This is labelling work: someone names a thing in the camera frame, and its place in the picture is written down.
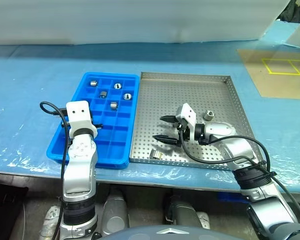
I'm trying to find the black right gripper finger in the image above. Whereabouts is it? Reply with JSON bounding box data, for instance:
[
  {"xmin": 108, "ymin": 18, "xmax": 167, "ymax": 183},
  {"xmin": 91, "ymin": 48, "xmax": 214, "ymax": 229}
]
[
  {"xmin": 152, "ymin": 134, "xmax": 181, "ymax": 147},
  {"xmin": 158, "ymin": 114, "xmax": 179, "ymax": 124}
]

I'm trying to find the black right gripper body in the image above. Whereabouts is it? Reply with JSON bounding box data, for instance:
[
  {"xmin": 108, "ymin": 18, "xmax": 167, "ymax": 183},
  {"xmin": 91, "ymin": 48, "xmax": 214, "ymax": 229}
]
[{"xmin": 174, "ymin": 117, "xmax": 191, "ymax": 149}]

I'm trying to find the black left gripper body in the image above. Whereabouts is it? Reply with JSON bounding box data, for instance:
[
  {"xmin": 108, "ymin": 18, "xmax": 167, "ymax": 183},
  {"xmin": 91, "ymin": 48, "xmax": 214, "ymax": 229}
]
[{"xmin": 89, "ymin": 111, "xmax": 104, "ymax": 131}]

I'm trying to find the blue compartment plastic tray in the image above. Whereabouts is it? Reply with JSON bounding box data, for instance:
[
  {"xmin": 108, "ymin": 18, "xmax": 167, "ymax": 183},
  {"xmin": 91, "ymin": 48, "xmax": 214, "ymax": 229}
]
[{"xmin": 46, "ymin": 71, "xmax": 141, "ymax": 171}]

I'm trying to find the perforated steel tray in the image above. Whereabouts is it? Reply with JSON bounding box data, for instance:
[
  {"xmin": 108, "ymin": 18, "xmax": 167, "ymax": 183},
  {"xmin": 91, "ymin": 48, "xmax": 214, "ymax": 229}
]
[{"xmin": 128, "ymin": 71, "xmax": 262, "ymax": 172}]

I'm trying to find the metal nut on tray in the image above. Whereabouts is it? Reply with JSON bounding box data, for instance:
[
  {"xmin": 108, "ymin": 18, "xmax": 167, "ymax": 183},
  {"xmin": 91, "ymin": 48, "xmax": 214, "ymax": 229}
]
[{"xmin": 203, "ymin": 110, "xmax": 215, "ymax": 122}]

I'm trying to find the grey rounded robot leg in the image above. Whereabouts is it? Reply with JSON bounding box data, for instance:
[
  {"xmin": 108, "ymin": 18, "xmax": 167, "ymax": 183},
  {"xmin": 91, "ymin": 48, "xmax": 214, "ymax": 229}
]
[
  {"xmin": 100, "ymin": 187, "xmax": 130, "ymax": 236},
  {"xmin": 164, "ymin": 194, "xmax": 211, "ymax": 230}
]

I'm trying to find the blue plastic table cover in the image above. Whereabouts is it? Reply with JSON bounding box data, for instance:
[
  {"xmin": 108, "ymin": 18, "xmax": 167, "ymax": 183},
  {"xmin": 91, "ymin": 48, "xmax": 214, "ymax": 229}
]
[{"xmin": 0, "ymin": 18, "xmax": 300, "ymax": 194}]

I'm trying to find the grey robot torso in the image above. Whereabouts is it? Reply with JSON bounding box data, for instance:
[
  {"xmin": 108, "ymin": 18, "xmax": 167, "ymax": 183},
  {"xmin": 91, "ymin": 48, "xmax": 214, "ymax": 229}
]
[{"xmin": 123, "ymin": 223, "xmax": 217, "ymax": 240}]

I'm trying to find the brown mat with yellow tape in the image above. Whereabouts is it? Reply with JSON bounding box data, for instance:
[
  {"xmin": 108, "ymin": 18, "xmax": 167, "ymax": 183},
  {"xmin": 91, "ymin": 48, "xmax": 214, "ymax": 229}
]
[{"xmin": 235, "ymin": 46, "xmax": 300, "ymax": 100}]

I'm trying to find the white foam board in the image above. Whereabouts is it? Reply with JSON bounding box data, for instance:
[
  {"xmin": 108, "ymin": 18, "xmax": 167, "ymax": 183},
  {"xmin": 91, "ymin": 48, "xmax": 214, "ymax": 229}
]
[{"xmin": 0, "ymin": 0, "xmax": 282, "ymax": 46}]

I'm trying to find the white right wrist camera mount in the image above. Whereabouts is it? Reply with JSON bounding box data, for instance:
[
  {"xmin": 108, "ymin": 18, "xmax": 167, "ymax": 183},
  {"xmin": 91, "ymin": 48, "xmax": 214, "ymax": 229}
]
[{"xmin": 176, "ymin": 102, "xmax": 197, "ymax": 131}]

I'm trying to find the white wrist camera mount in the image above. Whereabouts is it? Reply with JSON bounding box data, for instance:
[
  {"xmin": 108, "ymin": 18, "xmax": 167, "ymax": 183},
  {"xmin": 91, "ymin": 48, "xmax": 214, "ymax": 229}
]
[
  {"xmin": 176, "ymin": 102, "xmax": 197, "ymax": 131},
  {"xmin": 65, "ymin": 100, "xmax": 99, "ymax": 138}
]

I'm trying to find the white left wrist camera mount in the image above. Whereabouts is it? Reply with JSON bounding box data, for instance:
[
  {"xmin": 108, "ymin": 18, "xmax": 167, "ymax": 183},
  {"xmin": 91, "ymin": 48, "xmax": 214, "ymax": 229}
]
[{"xmin": 65, "ymin": 100, "xmax": 99, "ymax": 138}]

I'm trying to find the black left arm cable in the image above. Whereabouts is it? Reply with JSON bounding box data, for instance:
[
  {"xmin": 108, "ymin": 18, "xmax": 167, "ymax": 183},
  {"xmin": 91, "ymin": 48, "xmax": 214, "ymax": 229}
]
[{"xmin": 39, "ymin": 100, "xmax": 71, "ymax": 240}]

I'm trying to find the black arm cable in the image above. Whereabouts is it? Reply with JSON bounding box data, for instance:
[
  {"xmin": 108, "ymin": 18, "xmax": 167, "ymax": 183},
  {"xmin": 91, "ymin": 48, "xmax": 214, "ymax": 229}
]
[
  {"xmin": 39, "ymin": 100, "xmax": 71, "ymax": 240},
  {"xmin": 178, "ymin": 126, "xmax": 300, "ymax": 219}
]

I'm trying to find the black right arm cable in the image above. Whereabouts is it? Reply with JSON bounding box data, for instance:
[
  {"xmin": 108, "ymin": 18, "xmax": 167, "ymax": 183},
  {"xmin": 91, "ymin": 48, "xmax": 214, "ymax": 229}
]
[{"xmin": 178, "ymin": 126, "xmax": 300, "ymax": 219}]

